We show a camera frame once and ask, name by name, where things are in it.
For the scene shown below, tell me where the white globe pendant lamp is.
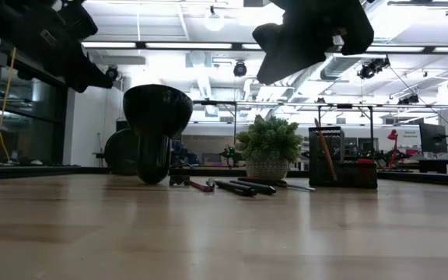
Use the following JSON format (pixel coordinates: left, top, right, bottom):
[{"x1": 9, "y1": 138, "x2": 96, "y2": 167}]
[{"x1": 204, "y1": 5, "x2": 226, "y2": 33}]

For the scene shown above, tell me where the black binder clip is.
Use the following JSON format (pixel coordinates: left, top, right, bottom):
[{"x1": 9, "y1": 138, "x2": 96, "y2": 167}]
[{"x1": 168, "y1": 174, "x2": 191, "y2": 187}]

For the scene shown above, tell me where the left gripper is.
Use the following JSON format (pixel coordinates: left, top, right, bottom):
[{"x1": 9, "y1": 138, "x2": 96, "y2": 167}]
[{"x1": 33, "y1": 0, "x2": 114, "y2": 94}]

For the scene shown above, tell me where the overhead frame beam with lights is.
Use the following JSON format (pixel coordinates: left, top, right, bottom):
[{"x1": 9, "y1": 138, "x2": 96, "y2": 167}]
[{"x1": 82, "y1": 40, "x2": 448, "y2": 54}]

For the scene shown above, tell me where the black ceiling fixture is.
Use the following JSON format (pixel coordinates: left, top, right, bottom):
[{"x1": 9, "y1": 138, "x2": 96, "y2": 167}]
[{"x1": 397, "y1": 94, "x2": 420, "y2": 105}]

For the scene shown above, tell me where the black ceiling camera cluster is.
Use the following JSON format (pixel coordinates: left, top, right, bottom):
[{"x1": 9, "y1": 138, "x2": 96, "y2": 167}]
[{"x1": 357, "y1": 55, "x2": 391, "y2": 81}]

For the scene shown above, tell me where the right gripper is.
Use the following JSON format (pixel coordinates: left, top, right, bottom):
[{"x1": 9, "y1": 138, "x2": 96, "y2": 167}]
[{"x1": 251, "y1": 0, "x2": 375, "y2": 86}]

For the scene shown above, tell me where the black gooseneck desk lamp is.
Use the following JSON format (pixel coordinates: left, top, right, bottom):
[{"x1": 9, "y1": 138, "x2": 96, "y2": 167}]
[{"x1": 103, "y1": 83, "x2": 194, "y2": 185}]

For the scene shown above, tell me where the black background desk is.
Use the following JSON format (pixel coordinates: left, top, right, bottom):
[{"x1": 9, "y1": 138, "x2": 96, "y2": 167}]
[{"x1": 418, "y1": 158, "x2": 448, "y2": 175}]

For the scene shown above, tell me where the black computer monitor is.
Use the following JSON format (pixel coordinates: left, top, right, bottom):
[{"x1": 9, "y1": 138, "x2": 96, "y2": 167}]
[{"x1": 419, "y1": 123, "x2": 448, "y2": 155}]

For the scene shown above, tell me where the artificial green potted plant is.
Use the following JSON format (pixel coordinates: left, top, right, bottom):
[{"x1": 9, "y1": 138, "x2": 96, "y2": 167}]
[{"x1": 234, "y1": 114, "x2": 305, "y2": 183}]

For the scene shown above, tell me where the black aluminium table frame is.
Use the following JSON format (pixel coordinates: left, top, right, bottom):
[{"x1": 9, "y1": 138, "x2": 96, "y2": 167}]
[{"x1": 0, "y1": 165, "x2": 448, "y2": 189}]

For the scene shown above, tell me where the black mesh desk organizer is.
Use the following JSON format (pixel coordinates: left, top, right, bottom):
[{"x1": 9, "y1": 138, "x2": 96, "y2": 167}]
[{"x1": 308, "y1": 126, "x2": 379, "y2": 190}]

